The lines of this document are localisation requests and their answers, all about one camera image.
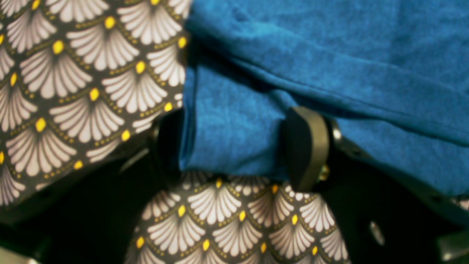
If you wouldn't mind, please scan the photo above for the blue long-sleeve T-shirt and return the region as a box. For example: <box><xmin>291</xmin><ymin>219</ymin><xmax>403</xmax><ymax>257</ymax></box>
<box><xmin>178</xmin><ymin>0</ymin><xmax>469</xmax><ymax>197</ymax></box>

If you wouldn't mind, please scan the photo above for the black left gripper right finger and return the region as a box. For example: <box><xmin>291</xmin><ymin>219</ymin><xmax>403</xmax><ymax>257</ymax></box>
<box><xmin>280</xmin><ymin>107</ymin><xmax>468</xmax><ymax>264</ymax></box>

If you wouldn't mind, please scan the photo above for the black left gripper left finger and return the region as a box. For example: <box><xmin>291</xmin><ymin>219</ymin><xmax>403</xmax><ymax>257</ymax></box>
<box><xmin>1</xmin><ymin>109</ymin><xmax>184</xmax><ymax>264</ymax></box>

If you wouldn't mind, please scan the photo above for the fan-patterned tablecloth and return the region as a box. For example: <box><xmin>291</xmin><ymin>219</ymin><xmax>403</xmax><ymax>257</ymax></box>
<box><xmin>1</xmin><ymin>0</ymin><xmax>351</xmax><ymax>264</ymax></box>

